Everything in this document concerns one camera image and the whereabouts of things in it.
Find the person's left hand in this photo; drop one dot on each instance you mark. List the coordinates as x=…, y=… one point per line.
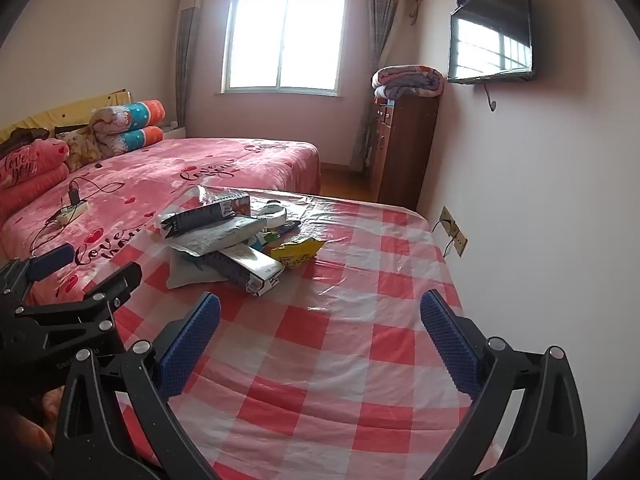
x=22, y=432

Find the wall socket plate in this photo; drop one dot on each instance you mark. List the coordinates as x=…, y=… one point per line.
x=455, y=232

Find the folded pink grey blanket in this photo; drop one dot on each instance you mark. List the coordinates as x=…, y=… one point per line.
x=407, y=82

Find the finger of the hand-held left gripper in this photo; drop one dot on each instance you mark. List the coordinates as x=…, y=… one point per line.
x=117, y=282
x=50, y=261

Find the black wall television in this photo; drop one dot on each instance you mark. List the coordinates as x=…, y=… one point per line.
x=490, y=35

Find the yellow headboard cloth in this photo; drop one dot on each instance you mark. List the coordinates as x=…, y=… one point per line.
x=75, y=107

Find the brown wooden cabinet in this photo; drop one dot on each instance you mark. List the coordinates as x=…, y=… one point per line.
x=410, y=150

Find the blue white cartoon packet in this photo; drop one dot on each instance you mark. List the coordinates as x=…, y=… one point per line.
x=272, y=216

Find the white blue milk carton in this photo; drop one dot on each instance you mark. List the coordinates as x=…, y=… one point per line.
x=200, y=217

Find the yellow snack wrapper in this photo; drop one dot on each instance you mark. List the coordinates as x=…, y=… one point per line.
x=300, y=250

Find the rolled colourful blanket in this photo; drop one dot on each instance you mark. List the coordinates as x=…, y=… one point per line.
x=130, y=120

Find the red checkered tablecloth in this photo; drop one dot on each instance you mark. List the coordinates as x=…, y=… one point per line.
x=350, y=335

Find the white nightstand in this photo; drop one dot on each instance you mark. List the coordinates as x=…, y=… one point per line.
x=175, y=132

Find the plain pink pillow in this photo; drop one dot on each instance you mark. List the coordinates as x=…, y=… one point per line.
x=30, y=192

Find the green white milk carton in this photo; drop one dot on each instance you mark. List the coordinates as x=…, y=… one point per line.
x=245, y=265

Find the dark brown fur cloth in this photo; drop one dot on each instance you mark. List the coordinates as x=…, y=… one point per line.
x=25, y=136

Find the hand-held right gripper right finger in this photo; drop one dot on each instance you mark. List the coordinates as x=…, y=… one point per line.
x=447, y=345

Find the floral pillow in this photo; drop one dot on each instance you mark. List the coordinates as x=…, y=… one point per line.
x=80, y=149

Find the bright window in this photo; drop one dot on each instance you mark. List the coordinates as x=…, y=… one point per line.
x=260, y=40

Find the clear plastic bag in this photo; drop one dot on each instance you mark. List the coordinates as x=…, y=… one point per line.
x=210, y=193

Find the black charger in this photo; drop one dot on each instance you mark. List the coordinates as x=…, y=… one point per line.
x=74, y=195

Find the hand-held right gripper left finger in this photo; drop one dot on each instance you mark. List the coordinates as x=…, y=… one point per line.
x=192, y=345

